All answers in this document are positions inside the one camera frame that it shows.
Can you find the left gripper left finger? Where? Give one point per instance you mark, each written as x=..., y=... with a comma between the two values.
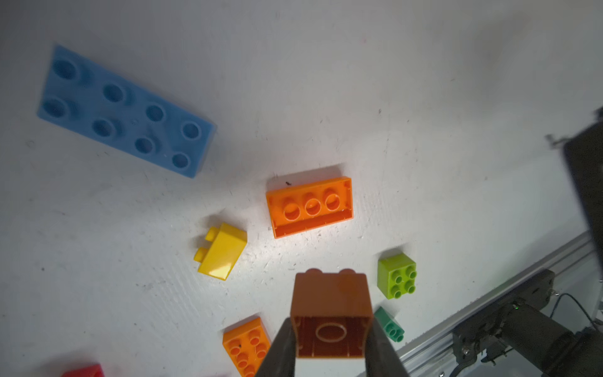
x=281, y=357

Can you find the brown lego brick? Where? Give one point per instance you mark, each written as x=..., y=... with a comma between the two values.
x=331, y=314

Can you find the light blue lego plate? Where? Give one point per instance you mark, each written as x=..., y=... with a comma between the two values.
x=83, y=97

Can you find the lime green lego brick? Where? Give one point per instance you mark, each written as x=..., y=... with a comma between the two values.
x=397, y=276

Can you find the dark green lego brick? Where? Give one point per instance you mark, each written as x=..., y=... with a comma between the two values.
x=390, y=327

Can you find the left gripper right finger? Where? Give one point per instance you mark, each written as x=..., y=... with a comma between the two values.
x=381, y=359

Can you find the orange long lego brick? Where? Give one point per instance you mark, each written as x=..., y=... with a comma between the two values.
x=247, y=346

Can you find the yellow lego brick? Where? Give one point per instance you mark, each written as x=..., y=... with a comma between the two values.
x=226, y=246

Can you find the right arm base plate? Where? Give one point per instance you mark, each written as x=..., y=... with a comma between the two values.
x=479, y=331

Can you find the red stacked lego brick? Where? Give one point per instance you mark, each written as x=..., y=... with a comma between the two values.
x=94, y=370

